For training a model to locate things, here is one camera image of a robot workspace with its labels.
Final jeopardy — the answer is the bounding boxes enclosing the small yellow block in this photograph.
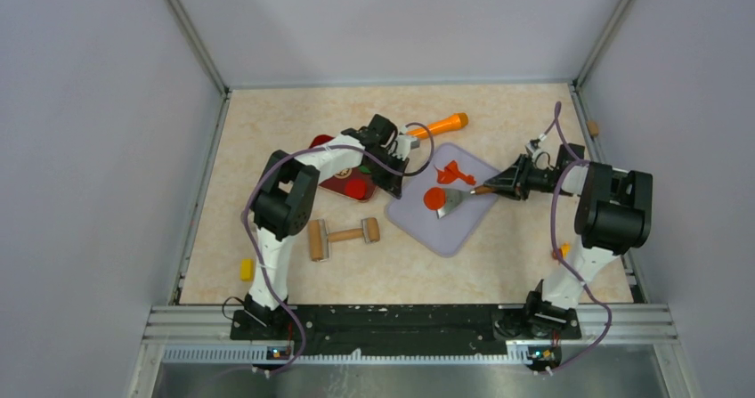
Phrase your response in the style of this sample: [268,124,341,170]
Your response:
[239,258,256,282]

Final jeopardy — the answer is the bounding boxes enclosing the small tan wall knob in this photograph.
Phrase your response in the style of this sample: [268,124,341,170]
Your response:
[586,120,600,138]

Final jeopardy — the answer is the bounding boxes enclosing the orange plastic rolling pin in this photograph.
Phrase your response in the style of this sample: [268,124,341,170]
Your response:
[408,112,469,140]

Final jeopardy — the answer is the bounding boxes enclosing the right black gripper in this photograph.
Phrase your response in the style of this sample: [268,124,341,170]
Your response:
[485,154,573,201]

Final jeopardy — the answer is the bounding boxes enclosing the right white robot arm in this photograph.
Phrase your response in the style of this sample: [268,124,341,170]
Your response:
[473,143,654,337]

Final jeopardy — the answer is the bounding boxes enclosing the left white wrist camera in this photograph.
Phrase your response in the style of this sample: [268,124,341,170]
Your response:
[390,134,420,160]

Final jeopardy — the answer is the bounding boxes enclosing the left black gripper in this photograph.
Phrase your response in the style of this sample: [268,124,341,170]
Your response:
[364,150,409,199]

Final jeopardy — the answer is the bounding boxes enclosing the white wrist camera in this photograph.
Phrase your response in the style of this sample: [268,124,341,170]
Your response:
[525,138,545,163]
[390,134,420,160]

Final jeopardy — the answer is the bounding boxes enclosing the yellow toy car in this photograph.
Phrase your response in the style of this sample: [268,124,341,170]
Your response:
[551,242,572,260]

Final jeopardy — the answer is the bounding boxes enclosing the dark red lacquer tray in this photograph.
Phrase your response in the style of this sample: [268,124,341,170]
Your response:
[310,134,377,202]

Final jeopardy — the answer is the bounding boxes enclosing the orange-red dough lump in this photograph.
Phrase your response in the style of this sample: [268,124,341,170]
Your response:
[435,160,476,186]

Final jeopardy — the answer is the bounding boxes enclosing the red dough disc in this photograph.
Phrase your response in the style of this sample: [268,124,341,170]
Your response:
[344,178,368,200]

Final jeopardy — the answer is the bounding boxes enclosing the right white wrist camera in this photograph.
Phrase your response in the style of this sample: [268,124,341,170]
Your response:
[525,138,545,163]

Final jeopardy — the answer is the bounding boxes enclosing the wooden double-ended dough roller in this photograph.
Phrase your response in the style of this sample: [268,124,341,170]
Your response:
[307,217,381,263]

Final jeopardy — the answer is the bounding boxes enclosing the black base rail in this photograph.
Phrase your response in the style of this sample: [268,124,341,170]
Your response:
[228,304,581,359]

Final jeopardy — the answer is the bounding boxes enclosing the metal scraper wooden handle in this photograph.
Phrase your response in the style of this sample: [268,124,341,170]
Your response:
[435,185,494,219]

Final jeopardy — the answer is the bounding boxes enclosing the lavender plastic cutting board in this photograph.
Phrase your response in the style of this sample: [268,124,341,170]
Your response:
[386,142,498,257]

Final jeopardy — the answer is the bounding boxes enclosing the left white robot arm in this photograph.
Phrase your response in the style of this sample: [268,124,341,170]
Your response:
[241,115,419,339]

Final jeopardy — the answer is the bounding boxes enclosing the orange round dough wrapper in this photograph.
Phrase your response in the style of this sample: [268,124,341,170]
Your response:
[423,187,447,211]

